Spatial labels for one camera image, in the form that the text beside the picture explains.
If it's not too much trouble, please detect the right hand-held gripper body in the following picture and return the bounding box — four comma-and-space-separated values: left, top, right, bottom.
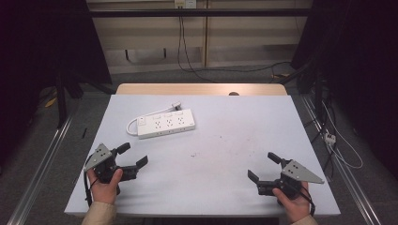
256, 158, 326, 201

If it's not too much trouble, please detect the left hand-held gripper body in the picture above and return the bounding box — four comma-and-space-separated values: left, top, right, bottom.
84, 142, 139, 186

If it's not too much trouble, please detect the white power strip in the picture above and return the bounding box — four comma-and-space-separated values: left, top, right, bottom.
136, 108, 196, 141

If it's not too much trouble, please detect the person's right hand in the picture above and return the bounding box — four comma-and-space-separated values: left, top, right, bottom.
271, 181, 313, 225

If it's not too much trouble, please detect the person's left hand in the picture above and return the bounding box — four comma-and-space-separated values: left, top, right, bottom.
86, 168, 124, 206

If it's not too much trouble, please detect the white floor adapter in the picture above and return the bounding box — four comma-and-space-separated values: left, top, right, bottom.
324, 132, 337, 146

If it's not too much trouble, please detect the black metal stand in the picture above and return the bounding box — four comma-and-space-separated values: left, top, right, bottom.
54, 70, 69, 129

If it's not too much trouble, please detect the light wooden table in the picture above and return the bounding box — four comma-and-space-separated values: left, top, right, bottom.
115, 82, 288, 97

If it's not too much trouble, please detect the black curtain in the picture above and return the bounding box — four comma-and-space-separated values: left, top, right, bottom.
290, 0, 398, 172
0, 0, 113, 163

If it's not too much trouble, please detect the black horizontal bar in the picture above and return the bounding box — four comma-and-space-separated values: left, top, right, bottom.
88, 7, 314, 19

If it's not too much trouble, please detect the white power strip cable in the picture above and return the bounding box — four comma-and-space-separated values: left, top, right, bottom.
126, 106, 176, 137

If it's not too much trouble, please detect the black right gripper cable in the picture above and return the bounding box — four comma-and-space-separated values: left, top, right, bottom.
292, 182, 316, 218

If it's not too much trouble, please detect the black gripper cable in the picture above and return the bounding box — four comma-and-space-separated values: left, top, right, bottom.
83, 154, 95, 208
292, 182, 316, 218

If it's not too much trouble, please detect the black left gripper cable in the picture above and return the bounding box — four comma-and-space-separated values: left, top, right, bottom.
83, 154, 95, 208

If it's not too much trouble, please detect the aluminium floor rail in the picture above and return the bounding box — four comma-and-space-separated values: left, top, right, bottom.
300, 94, 382, 225
6, 113, 76, 225

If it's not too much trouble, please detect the thin white floor cable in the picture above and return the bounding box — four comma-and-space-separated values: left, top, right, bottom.
321, 99, 364, 171

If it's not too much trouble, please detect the black floor cable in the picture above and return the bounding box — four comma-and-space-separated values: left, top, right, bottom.
187, 61, 293, 75

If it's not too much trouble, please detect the black hanging cable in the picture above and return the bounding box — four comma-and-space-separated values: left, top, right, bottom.
176, 15, 217, 84

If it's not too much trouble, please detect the white wall socket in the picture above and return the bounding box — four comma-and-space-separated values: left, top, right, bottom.
174, 0, 198, 9

